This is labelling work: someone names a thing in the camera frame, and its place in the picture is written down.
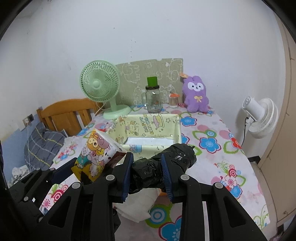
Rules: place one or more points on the yellow cartoon fabric bin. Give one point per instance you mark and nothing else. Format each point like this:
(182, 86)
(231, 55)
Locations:
(146, 135)

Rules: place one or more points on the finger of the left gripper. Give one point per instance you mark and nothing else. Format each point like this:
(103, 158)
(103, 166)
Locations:
(64, 165)

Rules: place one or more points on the white standing fan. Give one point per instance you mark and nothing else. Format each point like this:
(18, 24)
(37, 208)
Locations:
(262, 116)

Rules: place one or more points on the orange green tissue pack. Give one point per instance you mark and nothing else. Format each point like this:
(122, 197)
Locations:
(163, 199)

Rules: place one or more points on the grey plaid pillow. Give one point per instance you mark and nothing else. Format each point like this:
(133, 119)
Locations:
(42, 146)

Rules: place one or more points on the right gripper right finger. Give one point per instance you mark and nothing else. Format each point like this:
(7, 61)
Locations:
(207, 210)

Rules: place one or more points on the black plastic bag bundle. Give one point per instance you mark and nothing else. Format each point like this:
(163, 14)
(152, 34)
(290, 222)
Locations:
(148, 173)

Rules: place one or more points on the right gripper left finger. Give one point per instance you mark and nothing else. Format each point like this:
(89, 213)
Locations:
(85, 212)

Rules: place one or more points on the green desk fan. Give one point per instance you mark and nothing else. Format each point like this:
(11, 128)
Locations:
(100, 82)

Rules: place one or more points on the green plastic cup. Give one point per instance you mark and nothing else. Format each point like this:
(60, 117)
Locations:
(152, 81)

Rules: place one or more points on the floral tablecloth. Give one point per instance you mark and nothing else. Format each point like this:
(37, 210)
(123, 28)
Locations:
(220, 158)

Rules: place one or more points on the wall power socket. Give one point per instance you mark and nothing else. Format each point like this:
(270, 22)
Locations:
(28, 120)

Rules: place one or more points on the wooden bed headboard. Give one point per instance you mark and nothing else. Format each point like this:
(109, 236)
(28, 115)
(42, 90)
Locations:
(71, 115)

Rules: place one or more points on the beige door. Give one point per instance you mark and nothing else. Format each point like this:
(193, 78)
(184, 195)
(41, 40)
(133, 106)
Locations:
(278, 162)

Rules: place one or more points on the yellow cartoon tissue pack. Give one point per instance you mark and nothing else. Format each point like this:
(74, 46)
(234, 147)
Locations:
(99, 151)

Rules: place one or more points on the crumpled white clothes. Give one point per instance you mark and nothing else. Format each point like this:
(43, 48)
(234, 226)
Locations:
(17, 174)

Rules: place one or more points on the white cloth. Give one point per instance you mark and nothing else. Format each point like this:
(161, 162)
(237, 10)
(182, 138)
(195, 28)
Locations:
(136, 206)

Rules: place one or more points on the cotton swab jar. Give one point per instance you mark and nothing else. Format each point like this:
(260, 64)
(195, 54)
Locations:
(173, 100)

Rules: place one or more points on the glass mason jar mug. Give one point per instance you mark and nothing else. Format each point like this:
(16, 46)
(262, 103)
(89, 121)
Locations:
(153, 99)

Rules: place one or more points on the purple plush bunny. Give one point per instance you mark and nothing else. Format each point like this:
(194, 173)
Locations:
(195, 97)

